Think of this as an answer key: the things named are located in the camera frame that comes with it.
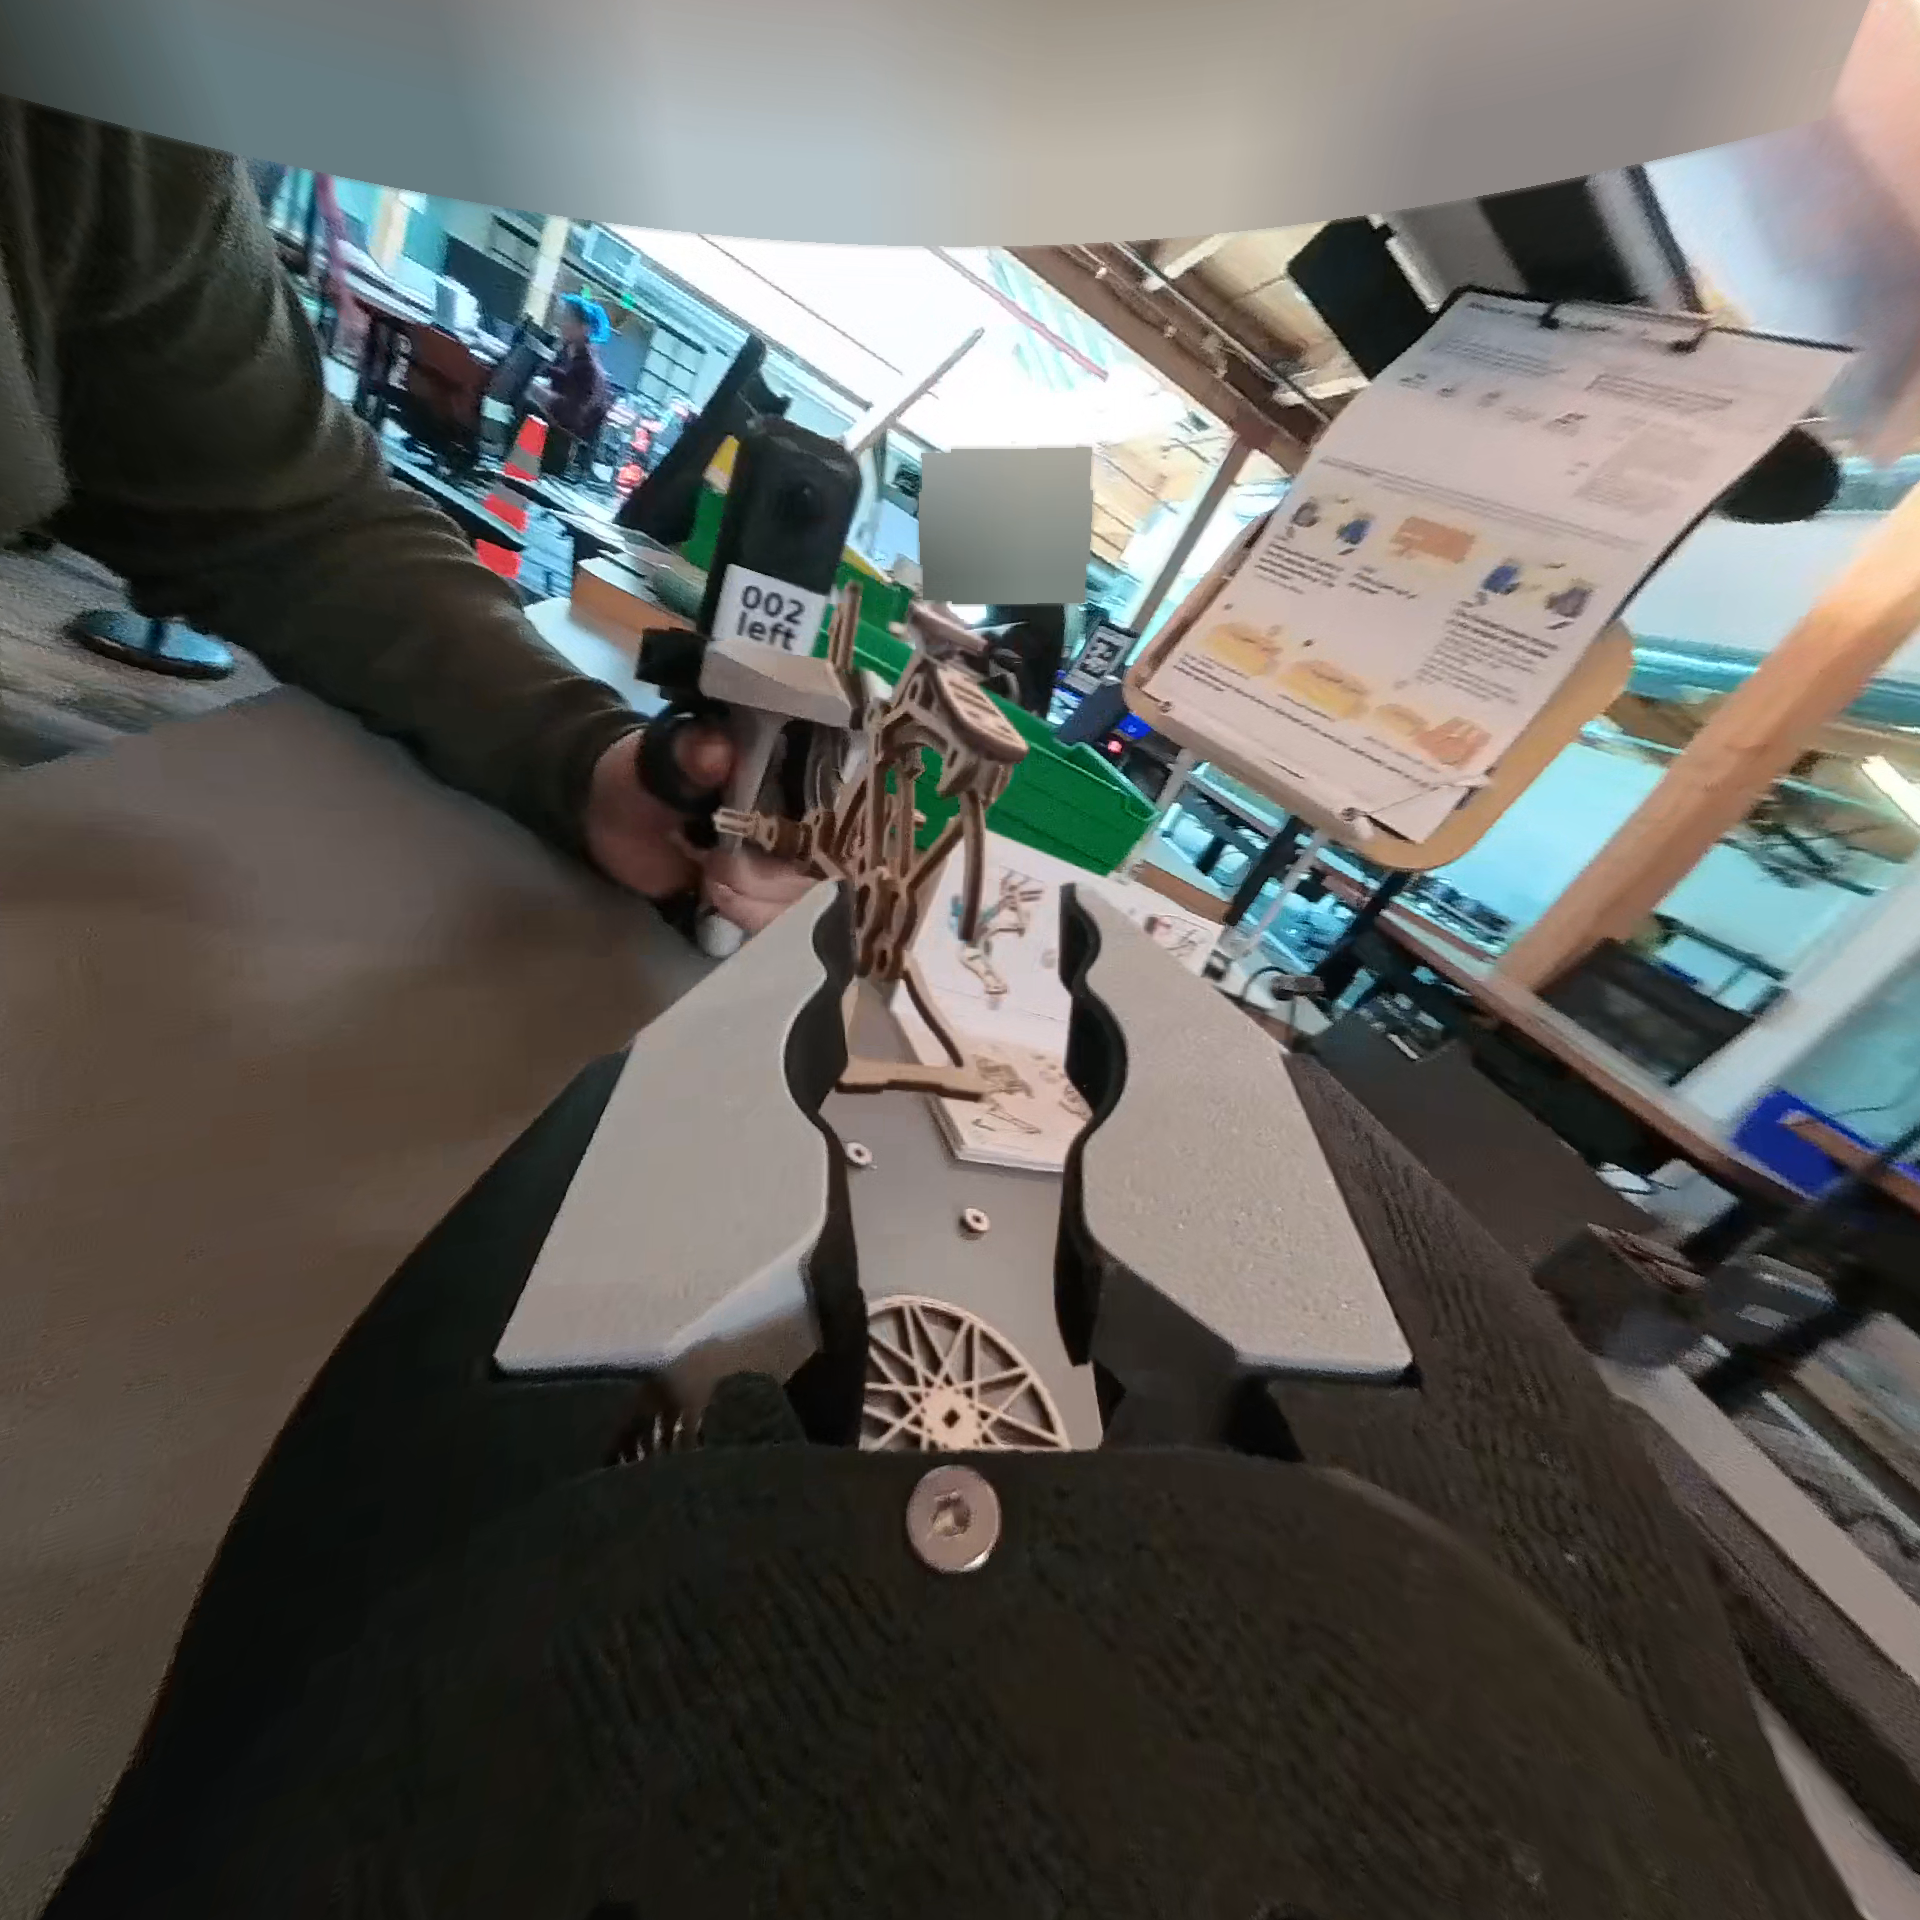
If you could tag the assembly instruction booklet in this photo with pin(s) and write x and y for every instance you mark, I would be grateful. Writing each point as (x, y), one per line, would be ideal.
(1020, 1125)

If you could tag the black round disc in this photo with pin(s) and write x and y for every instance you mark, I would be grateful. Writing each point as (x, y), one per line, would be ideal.
(149, 642)

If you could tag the wooden post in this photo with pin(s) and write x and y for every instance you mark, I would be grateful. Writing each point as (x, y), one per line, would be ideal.
(1725, 720)

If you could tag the wooden spoked wheel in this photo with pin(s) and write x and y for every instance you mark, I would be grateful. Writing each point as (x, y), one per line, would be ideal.
(962, 1371)

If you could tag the white clipboard stand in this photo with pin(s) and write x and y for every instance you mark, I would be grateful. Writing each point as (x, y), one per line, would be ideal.
(1277, 901)

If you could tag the black round foam ball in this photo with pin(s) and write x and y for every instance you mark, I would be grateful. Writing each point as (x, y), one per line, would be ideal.
(1787, 476)

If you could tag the printed instruction sheet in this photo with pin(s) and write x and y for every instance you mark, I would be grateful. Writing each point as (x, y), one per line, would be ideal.
(1501, 523)

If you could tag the person's left hand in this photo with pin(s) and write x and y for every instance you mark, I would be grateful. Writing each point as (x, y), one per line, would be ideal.
(639, 839)

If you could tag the green plastic bin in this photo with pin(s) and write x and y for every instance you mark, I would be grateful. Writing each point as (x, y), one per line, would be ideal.
(1080, 796)

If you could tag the wooden model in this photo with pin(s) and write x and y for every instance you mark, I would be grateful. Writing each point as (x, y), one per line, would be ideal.
(885, 839)

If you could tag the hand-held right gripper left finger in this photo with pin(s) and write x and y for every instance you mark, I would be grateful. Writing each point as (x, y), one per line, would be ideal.
(675, 1184)

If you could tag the wooden clipboard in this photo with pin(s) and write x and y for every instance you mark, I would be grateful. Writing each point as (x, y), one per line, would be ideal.
(1559, 733)

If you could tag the orange traffic cone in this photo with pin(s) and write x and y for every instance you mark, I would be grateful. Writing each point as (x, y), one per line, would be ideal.
(522, 474)

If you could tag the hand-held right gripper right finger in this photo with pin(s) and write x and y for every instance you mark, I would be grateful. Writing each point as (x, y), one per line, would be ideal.
(1230, 1200)

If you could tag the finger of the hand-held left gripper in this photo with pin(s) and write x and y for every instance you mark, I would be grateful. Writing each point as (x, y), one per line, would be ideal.
(773, 681)

